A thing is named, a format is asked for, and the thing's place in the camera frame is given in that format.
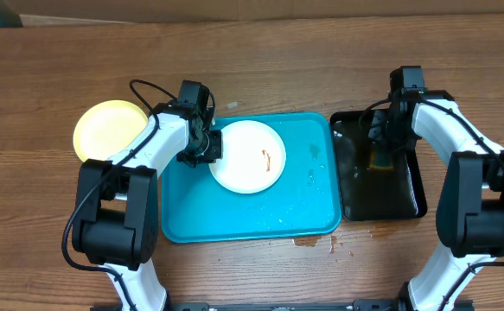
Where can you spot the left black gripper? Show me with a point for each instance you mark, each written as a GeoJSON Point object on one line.
{"type": "Point", "coordinates": [217, 152]}

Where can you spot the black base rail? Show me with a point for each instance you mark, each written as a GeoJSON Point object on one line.
{"type": "Point", "coordinates": [357, 305]}

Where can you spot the black water tray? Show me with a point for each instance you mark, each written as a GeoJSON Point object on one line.
{"type": "Point", "coordinates": [370, 194]}

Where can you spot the yellow green plate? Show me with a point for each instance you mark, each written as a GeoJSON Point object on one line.
{"type": "Point", "coordinates": [107, 128]}

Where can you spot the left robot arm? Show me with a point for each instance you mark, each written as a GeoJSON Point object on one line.
{"type": "Point", "coordinates": [114, 226]}

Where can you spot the white plate with stain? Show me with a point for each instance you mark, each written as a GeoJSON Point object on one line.
{"type": "Point", "coordinates": [253, 157]}

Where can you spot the green yellow sponge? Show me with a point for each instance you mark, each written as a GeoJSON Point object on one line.
{"type": "Point", "coordinates": [380, 158]}

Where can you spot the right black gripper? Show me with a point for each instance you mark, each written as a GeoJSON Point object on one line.
{"type": "Point", "coordinates": [379, 130]}

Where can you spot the teal plastic tray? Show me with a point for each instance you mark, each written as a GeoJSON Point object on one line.
{"type": "Point", "coordinates": [305, 200]}

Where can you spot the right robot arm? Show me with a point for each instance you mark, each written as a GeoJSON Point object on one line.
{"type": "Point", "coordinates": [470, 211]}

